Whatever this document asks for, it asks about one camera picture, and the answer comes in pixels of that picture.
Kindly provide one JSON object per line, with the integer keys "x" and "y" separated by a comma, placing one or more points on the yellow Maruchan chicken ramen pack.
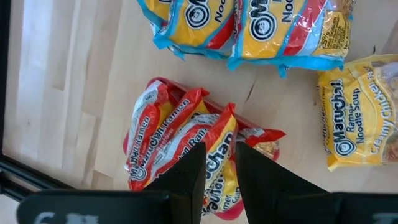
{"x": 357, "y": 115}

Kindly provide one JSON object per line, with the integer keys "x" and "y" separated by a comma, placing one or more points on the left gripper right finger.
{"x": 264, "y": 186}

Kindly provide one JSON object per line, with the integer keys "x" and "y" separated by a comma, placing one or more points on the red plastic bin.
{"x": 230, "y": 214}

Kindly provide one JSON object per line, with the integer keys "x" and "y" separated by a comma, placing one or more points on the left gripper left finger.
{"x": 186, "y": 186}

